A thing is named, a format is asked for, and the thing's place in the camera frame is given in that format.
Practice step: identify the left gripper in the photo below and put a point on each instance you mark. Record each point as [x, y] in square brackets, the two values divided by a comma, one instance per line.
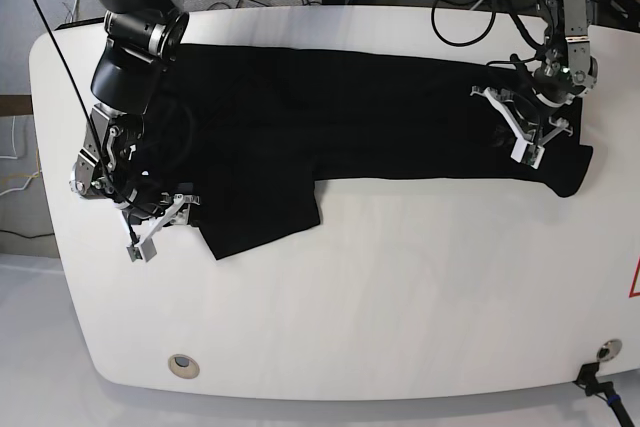
[528, 117]

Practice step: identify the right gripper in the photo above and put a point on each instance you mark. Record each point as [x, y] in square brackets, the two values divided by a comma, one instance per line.
[142, 201]

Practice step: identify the black T-shirt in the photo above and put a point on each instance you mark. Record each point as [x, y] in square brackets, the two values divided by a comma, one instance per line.
[253, 129]

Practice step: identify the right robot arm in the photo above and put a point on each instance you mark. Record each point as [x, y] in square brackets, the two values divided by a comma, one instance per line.
[142, 37]

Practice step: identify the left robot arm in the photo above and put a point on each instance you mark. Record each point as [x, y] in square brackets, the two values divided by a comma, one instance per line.
[567, 70]

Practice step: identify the table grommet hole left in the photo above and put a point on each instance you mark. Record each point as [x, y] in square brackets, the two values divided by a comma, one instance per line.
[183, 366]

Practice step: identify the red warning triangle sticker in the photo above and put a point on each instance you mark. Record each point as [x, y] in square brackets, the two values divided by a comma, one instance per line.
[635, 286]

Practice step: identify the silver table grommet right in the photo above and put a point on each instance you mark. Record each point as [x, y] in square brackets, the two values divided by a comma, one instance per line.
[609, 350]

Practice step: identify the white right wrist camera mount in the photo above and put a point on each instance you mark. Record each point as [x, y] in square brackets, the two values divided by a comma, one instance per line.
[172, 210]

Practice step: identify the black clamp with cable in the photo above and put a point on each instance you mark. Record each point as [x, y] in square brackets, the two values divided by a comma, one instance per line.
[588, 382]

